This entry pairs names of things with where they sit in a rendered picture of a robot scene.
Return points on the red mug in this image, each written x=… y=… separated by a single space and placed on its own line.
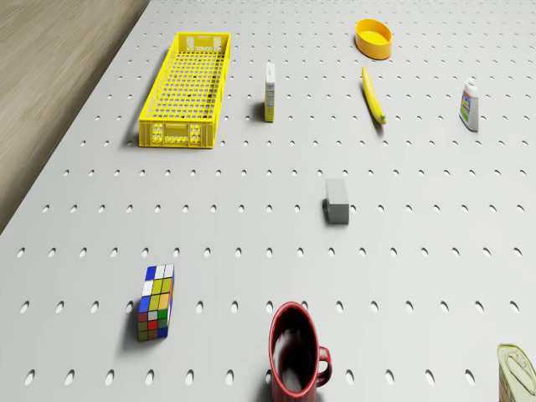
x=293 y=356

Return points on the grey cube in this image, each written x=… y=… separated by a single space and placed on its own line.
x=337 y=203

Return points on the yellow basket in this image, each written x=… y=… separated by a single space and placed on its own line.
x=178 y=135

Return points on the banana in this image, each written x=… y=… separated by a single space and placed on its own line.
x=372 y=96

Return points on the puzzle cube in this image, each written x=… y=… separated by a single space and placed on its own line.
x=157 y=299

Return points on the yellow bowl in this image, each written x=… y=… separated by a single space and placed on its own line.
x=372 y=42

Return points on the small white bottle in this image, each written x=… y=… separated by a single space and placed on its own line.
x=469 y=106

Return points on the flat-sided can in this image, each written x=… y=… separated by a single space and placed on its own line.
x=517 y=377

